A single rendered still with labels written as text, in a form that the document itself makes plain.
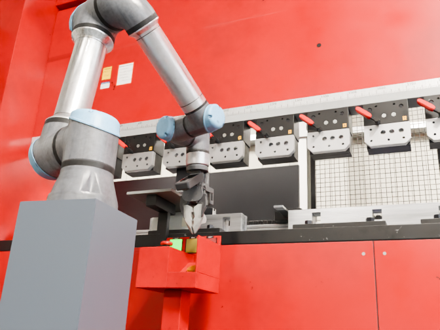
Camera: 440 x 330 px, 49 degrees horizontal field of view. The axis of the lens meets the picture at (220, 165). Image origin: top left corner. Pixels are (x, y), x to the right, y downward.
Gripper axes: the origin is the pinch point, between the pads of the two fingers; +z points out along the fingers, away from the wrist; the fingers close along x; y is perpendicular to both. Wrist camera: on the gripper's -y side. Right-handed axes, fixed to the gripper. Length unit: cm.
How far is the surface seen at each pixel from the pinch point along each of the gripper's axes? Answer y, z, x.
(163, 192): 8.7, -14.4, 16.2
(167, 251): -5.8, 6.9, 5.0
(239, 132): 34, -42, -2
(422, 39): 38, -69, -70
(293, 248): 19.6, 4.7, -25.8
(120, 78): 36, -77, 59
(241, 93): 36, -59, -2
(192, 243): 9.8, 3.0, 5.2
